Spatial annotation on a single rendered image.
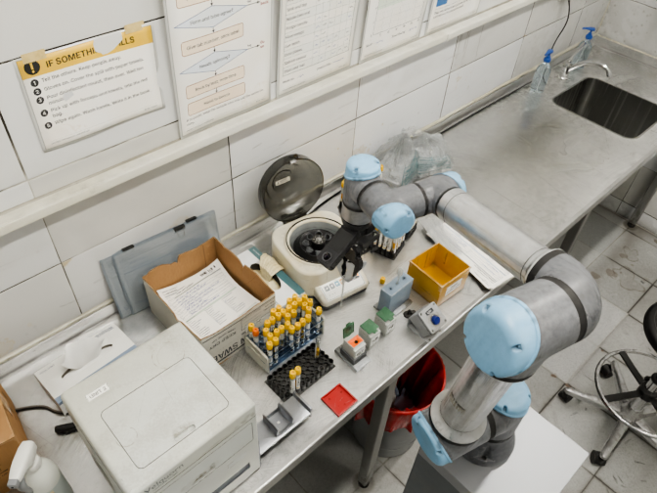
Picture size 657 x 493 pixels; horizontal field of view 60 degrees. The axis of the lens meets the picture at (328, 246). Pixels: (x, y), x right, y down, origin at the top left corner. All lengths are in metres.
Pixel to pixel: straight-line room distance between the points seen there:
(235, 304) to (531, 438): 0.84
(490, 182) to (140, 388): 1.52
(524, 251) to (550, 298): 0.15
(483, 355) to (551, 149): 1.71
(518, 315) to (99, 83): 0.97
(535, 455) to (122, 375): 0.96
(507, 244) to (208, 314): 0.87
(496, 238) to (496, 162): 1.30
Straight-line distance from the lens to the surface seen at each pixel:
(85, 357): 1.59
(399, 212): 1.12
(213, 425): 1.16
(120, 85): 1.38
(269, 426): 1.44
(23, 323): 1.64
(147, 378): 1.24
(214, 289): 1.67
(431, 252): 1.80
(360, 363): 1.57
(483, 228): 1.10
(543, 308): 0.90
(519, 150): 2.48
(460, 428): 1.19
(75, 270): 1.59
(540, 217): 2.17
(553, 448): 1.55
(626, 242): 3.68
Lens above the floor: 2.20
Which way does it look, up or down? 45 degrees down
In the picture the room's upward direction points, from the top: 4 degrees clockwise
